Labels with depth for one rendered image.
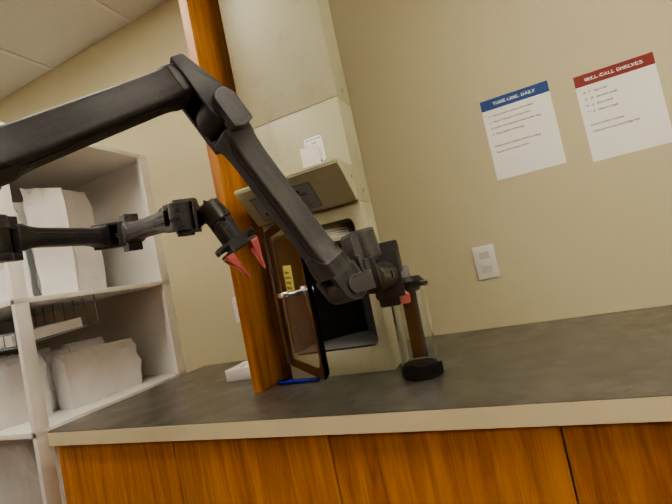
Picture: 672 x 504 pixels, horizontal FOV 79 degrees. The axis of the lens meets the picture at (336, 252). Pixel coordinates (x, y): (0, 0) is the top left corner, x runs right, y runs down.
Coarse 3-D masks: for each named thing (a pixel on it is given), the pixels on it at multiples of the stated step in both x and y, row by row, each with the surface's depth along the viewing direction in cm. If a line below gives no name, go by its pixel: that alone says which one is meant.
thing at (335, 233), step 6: (348, 222) 123; (324, 228) 120; (330, 228) 119; (336, 228) 119; (342, 228) 120; (348, 228) 121; (354, 228) 123; (330, 234) 119; (336, 234) 118; (342, 234) 119; (336, 240) 118
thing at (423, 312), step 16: (416, 288) 97; (400, 304) 97; (416, 304) 96; (400, 320) 97; (416, 320) 96; (400, 336) 98; (416, 336) 96; (432, 336) 97; (400, 352) 99; (416, 352) 96; (432, 352) 96
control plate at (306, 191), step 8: (304, 184) 108; (304, 192) 110; (312, 192) 110; (256, 200) 115; (304, 200) 112; (312, 200) 112; (256, 208) 117; (264, 208) 116; (312, 208) 114; (264, 216) 119
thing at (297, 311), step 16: (272, 240) 115; (288, 240) 101; (272, 256) 118; (288, 256) 103; (304, 272) 94; (304, 288) 96; (288, 304) 111; (304, 304) 98; (288, 320) 113; (304, 320) 100; (288, 336) 116; (304, 336) 102; (304, 352) 104; (320, 352) 93; (304, 368) 107; (320, 368) 95
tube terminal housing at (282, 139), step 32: (256, 128) 124; (288, 128) 120; (320, 128) 116; (352, 128) 121; (288, 160) 120; (352, 160) 114; (320, 224) 117; (384, 320) 110; (352, 352) 114; (384, 352) 111
